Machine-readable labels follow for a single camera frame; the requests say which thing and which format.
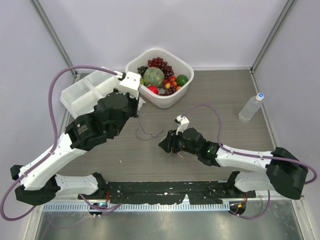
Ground cherries cluster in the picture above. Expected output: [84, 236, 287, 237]
[158, 75, 182, 96]

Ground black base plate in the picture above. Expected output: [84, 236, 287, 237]
[84, 181, 256, 205]

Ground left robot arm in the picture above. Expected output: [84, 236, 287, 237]
[10, 90, 139, 206]

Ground slotted cable duct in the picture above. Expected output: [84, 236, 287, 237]
[42, 200, 230, 213]

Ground red grapes bunch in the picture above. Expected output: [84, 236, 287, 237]
[147, 57, 175, 79]

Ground green lime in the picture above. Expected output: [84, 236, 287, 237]
[176, 74, 189, 87]

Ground dark grapes bunch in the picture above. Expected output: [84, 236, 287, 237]
[137, 66, 149, 77]

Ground white compartment tray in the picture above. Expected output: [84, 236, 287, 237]
[59, 66, 147, 119]

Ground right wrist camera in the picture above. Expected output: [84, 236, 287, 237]
[174, 115, 190, 135]

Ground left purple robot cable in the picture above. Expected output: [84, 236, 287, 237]
[0, 65, 126, 222]

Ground red apple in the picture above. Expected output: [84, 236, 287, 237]
[147, 85, 159, 95]

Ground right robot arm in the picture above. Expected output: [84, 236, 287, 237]
[158, 128, 308, 200]

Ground dark purple thin wire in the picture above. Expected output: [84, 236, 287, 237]
[135, 115, 165, 141]

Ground white fruit basket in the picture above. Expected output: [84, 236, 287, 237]
[125, 48, 195, 109]

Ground green melon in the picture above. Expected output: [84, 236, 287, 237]
[143, 67, 165, 87]

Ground clear water bottle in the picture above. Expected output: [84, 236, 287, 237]
[238, 92, 265, 123]

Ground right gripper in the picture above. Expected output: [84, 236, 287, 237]
[159, 127, 200, 156]

